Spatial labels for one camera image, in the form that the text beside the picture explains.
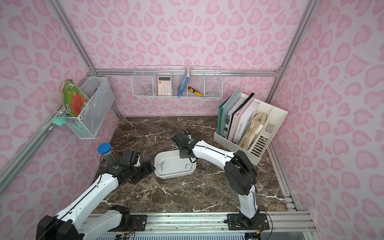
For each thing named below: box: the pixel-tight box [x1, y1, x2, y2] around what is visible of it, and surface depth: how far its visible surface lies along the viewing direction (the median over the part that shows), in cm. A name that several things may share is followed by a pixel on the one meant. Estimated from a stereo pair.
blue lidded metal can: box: [97, 142, 121, 164], surface depth 82 cm
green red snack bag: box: [61, 79, 90, 117], surface depth 75 cm
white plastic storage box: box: [154, 149, 197, 179], surface depth 95 cm
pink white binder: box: [227, 96, 260, 144], surface depth 90 cm
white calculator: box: [157, 76, 172, 96], surface depth 97 cm
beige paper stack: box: [237, 112, 267, 151], surface depth 90 cm
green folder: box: [217, 86, 242, 137], surface depth 86 cm
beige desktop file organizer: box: [213, 101, 289, 166], surface depth 92 cm
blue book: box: [177, 66, 190, 99], surface depth 90 cm
